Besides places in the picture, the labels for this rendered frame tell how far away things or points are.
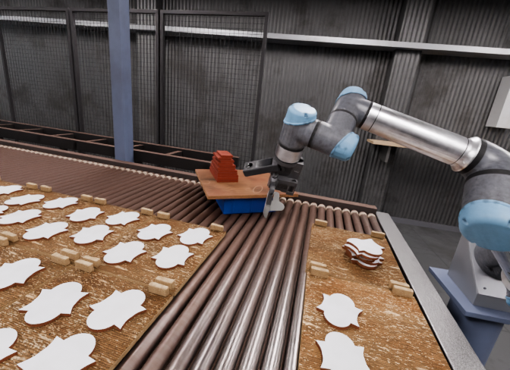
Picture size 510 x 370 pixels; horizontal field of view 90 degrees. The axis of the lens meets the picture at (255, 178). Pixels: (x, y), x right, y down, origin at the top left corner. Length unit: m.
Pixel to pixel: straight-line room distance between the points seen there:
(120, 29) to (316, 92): 2.57
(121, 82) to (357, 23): 3.02
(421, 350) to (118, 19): 2.34
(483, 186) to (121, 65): 2.12
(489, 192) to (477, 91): 3.77
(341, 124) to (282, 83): 3.26
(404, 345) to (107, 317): 0.75
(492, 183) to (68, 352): 0.99
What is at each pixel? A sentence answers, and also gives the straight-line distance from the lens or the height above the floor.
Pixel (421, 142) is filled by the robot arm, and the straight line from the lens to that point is 0.77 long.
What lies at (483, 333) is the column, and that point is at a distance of 1.41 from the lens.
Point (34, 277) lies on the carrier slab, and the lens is 1.03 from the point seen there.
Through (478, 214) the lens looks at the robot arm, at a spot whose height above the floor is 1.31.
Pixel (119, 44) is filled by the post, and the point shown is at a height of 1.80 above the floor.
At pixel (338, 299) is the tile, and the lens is 0.89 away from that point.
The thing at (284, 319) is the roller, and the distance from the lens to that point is 0.82.
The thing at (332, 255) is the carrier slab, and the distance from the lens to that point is 1.12.
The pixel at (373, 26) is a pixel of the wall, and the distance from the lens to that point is 4.12.
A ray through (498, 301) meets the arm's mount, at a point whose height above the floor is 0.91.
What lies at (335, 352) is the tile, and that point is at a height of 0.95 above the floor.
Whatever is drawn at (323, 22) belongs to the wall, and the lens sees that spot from 4.06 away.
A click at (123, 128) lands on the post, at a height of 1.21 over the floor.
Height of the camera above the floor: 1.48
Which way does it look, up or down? 16 degrees down
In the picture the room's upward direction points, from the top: 6 degrees clockwise
